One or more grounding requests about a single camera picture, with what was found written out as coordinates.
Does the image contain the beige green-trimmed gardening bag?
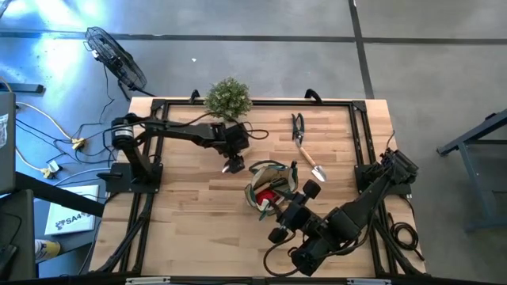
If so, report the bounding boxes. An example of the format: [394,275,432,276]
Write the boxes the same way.
[243,159,299,222]

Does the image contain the artificial plant in black pot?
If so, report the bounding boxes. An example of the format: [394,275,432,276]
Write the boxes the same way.
[204,77,254,123]

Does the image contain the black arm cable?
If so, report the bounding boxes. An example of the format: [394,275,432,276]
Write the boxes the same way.
[263,231,302,278]
[173,112,270,142]

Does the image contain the black floor fan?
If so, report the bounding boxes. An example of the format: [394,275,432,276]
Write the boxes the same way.
[83,25,156,100]

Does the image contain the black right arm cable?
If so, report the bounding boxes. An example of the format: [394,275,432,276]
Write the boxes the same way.
[263,231,302,278]

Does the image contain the white printed box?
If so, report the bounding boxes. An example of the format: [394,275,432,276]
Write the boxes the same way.
[44,184,100,237]

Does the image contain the red fabric glove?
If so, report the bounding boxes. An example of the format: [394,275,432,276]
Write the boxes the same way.
[256,188,278,206]

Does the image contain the silver edge bracket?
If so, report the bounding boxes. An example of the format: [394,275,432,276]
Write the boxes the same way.
[346,278,392,285]
[124,276,172,285]

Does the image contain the yellow power cable with plug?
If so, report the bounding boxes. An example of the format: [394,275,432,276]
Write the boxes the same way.
[14,101,86,150]

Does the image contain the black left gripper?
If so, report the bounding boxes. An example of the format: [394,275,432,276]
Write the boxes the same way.
[215,121,251,175]

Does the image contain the black slanted beam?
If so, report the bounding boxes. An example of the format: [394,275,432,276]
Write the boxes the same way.
[14,171,106,218]

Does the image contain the blue-grey metal stand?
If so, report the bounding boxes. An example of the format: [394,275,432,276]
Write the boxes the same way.
[436,108,507,233]

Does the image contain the black pruning shears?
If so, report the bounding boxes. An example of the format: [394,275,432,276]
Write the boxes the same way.
[291,112,306,146]

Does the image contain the black floor cable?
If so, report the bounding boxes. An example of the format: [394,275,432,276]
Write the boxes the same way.
[15,65,132,167]

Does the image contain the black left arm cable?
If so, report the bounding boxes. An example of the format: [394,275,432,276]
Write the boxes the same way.
[173,112,270,142]

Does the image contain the coiled black cable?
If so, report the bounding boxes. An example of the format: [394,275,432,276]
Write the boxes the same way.
[389,212,425,262]

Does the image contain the black aluminium table frame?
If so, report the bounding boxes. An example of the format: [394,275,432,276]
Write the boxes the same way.
[90,97,428,278]

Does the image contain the yellow white bottle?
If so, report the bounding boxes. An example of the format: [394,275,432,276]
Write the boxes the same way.
[33,238,62,263]

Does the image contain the black floor bar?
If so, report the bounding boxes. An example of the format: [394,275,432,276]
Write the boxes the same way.
[0,82,45,95]

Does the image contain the cream cable with plug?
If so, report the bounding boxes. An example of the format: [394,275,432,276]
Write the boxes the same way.
[15,148,61,180]

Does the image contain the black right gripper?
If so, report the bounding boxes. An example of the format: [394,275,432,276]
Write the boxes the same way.
[263,177,322,245]

